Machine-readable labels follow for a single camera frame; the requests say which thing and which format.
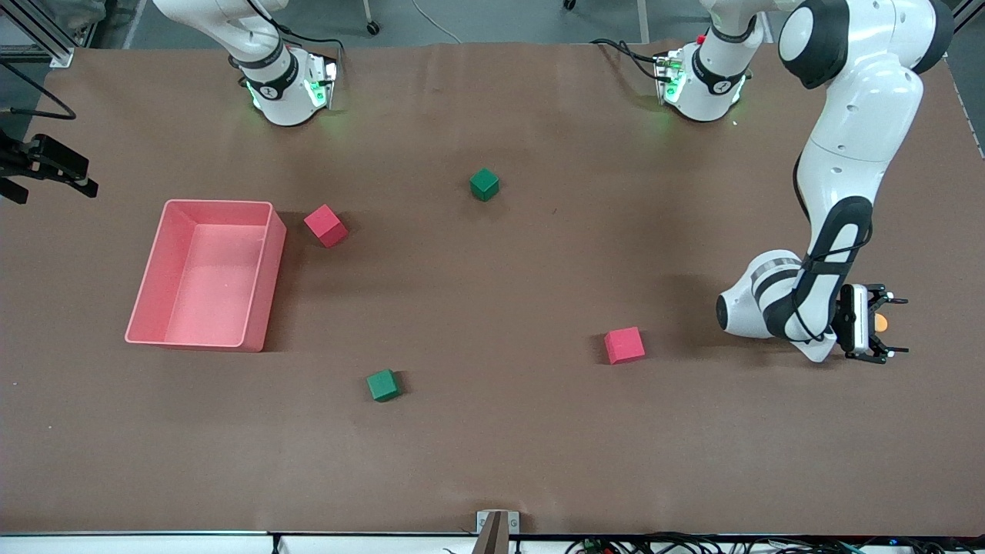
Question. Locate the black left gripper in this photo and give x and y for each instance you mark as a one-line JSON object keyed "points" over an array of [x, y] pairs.
{"points": [[876, 303]]}

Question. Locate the white table edge rail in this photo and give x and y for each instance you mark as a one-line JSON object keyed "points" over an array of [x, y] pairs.
{"points": [[154, 545]]}

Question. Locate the brown paper table cover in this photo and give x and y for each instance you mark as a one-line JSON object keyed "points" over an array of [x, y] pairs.
{"points": [[492, 292]]}

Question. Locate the red cube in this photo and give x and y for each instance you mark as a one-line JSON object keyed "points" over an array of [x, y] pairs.
{"points": [[625, 346], [327, 227]]}

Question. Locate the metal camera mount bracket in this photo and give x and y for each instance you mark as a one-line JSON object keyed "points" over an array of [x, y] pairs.
{"points": [[496, 531]]}

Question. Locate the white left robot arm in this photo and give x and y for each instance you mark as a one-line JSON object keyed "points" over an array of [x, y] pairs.
{"points": [[862, 115]]}

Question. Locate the green cube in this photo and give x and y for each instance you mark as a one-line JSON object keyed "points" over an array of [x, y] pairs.
{"points": [[383, 385], [485, 185]]}

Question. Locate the orange cap push button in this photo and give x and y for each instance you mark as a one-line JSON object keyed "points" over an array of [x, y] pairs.
{"points": [[882, 323]]}

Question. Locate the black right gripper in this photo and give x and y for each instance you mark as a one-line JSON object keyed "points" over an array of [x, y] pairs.
{"points": [[17, 163]]}

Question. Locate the pink plastic bin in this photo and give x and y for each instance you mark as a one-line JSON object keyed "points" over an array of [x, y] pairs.
{"points": [[208, 292]]}

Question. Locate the aluminium frame profile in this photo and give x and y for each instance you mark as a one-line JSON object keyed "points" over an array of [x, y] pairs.
{"points": [[46, 38]]}

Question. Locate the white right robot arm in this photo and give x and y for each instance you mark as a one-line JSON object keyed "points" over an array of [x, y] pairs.
{"points": [[285, 108]]}

